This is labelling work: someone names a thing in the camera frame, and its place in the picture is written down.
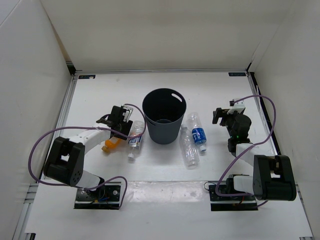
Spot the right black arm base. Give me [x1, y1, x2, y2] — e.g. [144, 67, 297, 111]
[203, 181, 258, 212]

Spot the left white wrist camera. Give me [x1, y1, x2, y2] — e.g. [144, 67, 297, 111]
[121, 104, 133, 123]

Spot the orange plastic bottle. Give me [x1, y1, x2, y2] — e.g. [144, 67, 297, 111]
[101, 136, 122, 154]

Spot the dark grey plastic bin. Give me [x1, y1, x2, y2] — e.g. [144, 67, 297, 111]
[142, 88, 187, 145]

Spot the clear bottle white blue label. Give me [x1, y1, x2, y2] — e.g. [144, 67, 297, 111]
[128, 120, 145, 161]

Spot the right black frame rail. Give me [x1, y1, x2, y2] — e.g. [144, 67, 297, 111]
[246, 62, 282, 155]

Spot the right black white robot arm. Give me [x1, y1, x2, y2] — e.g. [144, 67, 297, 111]
[212, 108, 297, 201]

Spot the left dark corner label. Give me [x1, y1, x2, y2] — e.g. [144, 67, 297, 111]
[78, 74, 96, 80]

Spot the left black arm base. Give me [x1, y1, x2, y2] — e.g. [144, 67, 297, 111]
[73, 181, 122, 210]

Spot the dark corner label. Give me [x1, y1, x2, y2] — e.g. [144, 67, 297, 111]
[228, 72, 247, 77]
[78, 74, 96, 80]

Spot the right dark corner label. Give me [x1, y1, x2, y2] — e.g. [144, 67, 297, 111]
[228, 72, 247, 77]

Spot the clear unlabelled plastic bottle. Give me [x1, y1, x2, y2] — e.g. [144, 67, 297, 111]
[179, 124, 200, 169]

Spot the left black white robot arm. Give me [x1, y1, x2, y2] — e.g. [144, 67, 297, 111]
[43, 105, 133, 200]

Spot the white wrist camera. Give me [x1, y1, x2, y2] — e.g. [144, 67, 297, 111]
[121, 104, 133, 123]
[227, 98, 246, 115]

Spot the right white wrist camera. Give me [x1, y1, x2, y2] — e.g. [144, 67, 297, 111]
[227, 98, 246, 115]

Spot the left aluminium frame rail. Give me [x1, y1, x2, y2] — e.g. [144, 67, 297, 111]
[12, 60, 76, 240]

